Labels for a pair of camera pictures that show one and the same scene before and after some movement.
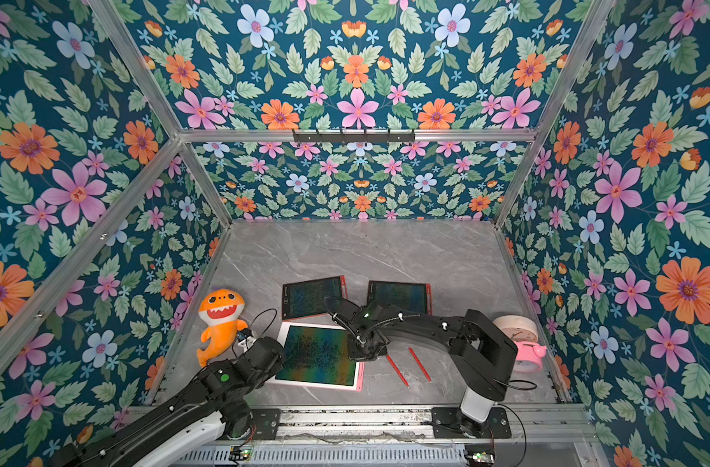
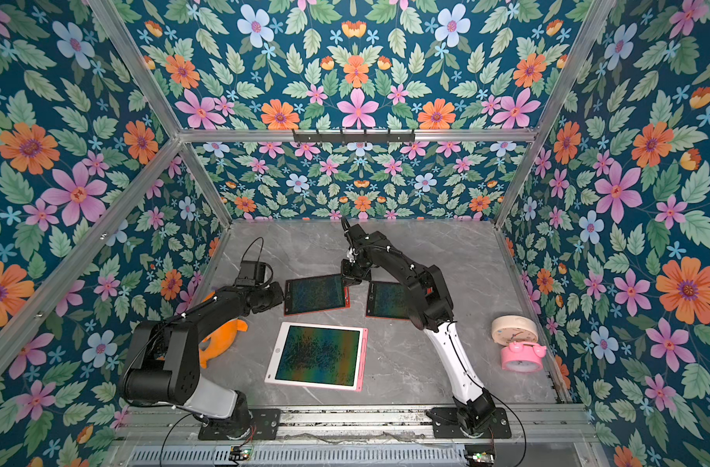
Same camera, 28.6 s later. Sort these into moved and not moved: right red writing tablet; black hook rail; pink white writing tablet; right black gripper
Moved: right black gripper
Not moved: right red writing tablet; pink white writing tablet; black hook rail
